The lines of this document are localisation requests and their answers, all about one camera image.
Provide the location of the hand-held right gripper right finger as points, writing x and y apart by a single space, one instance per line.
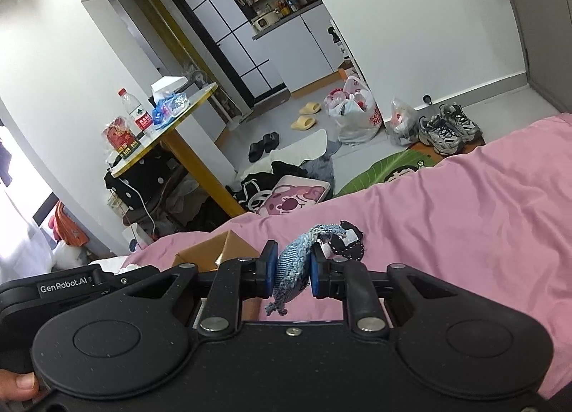
319 271

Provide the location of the blue knitted cloth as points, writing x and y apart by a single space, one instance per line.
290 267

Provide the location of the pink cartoon cushion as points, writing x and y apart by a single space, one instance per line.
290 197

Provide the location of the black and white cloth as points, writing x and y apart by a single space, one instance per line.
348 246

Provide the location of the blue plastic bag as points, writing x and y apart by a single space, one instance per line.
167 108

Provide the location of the clear plastic bag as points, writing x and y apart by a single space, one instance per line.
402 124

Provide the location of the green leaf floor mat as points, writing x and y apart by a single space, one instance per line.
375 171

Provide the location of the black polka dot bag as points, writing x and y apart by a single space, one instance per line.
147 175

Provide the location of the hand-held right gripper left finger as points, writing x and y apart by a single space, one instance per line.
269 269

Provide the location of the orange clothing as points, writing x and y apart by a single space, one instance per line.
71 229

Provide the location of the round yellow-rimmed table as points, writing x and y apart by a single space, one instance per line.
152 142

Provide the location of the black framed glass door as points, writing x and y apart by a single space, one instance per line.
232 50

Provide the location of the brown cardboard box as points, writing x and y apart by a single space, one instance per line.
232 246

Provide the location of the white floor mat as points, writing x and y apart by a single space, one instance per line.
299 150

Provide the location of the grey cloth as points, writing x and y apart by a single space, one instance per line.
319 171

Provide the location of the grey and black sneaker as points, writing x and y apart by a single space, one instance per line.
440 137
462 121

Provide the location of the grey cabinet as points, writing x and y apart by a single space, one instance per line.
549 14

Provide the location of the clear water bottle red cap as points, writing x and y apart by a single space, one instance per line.
138 115

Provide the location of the pink bed sheet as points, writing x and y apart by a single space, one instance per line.
469 215

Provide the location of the person's left hand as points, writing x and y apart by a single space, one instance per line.
18 384

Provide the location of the yellow slipper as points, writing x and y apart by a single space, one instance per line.
310 108
303 122

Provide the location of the black wall plug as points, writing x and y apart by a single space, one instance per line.
429 100

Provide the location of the white kitchen cabinet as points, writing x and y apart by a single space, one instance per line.
308 45

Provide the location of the white shopping bag red print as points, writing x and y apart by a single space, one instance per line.
357 121

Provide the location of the black clothing pile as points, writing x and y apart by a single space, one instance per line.
286 169

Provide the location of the window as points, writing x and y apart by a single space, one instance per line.
27 188

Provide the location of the white tissue box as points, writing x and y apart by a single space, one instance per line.
167 83

